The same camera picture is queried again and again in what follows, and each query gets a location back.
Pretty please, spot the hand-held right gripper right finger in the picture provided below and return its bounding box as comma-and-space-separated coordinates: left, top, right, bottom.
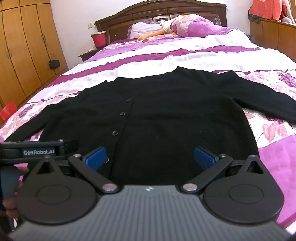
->
181, 147, 265, 194

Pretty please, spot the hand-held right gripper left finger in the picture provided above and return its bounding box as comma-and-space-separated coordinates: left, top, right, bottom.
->
35, 146, 119, 194

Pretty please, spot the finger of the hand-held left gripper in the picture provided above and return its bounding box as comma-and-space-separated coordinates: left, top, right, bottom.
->
65, 139, 78, 154

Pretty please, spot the black button cardigan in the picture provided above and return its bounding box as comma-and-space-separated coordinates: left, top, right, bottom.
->
5, 66, 296, 186

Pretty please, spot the person's left hand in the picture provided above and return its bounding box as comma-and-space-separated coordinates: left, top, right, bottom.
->
0, 167, 29, 219

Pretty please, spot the red plastic stool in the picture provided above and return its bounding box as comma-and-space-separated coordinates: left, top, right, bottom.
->
0, 103, 18, 122

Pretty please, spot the small black bag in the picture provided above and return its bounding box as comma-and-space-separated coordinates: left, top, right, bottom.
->
48, 50, 60, 69

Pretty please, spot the dark wooden nightstand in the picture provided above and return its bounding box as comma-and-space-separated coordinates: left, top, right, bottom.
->
78, 47, 104, 62

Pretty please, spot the purple floral bedspread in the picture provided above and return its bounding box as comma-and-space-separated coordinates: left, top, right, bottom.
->
0, 35, 296, 232

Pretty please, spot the light wooden wardrobe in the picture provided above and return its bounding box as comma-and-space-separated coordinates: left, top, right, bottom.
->
0, 0, 68, 121

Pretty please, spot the pink plastic bucket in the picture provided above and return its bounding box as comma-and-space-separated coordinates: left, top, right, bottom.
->
91, 31, 107, 48

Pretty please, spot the dark wooden bed headboard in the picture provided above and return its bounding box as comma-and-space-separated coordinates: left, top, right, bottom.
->
94, 0, 228, 45

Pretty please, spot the folded purple quilt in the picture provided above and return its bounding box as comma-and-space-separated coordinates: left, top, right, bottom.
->
170, 17, 238, 37

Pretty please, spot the lavender pillow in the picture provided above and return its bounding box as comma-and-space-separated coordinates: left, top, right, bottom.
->
127, 22, 163, 39

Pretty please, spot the white plush duck toy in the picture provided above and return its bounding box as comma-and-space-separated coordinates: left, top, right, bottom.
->
137, 14, 197, 40

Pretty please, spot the light wooden cabinet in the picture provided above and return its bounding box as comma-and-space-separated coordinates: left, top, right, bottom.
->
248, 17, 296, 63

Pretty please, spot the red cloth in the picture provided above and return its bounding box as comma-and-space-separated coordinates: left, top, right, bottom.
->
248, 0, 283, 21

